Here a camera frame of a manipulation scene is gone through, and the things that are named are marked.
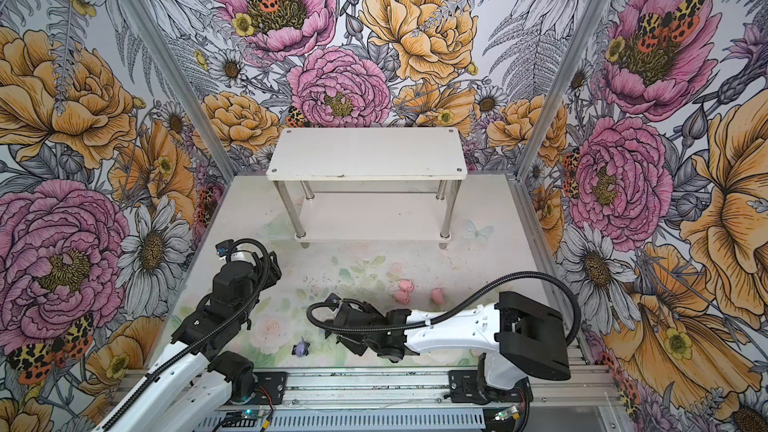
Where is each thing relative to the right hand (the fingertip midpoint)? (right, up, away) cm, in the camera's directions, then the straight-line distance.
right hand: (357, 330), depth 78 cm
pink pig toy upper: (+13, +8, +12) cm, 19 cm away
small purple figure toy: (-14, -4, -1) cm, 15 cm away
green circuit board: (-24, -17, -7) cm, 30 cm away
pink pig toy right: (+22, +5, +11) cm, 25 cm away
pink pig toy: (+12, +6, +9) cm, 16 cm away
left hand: (-24, +16, +1) cm, 29 cm away
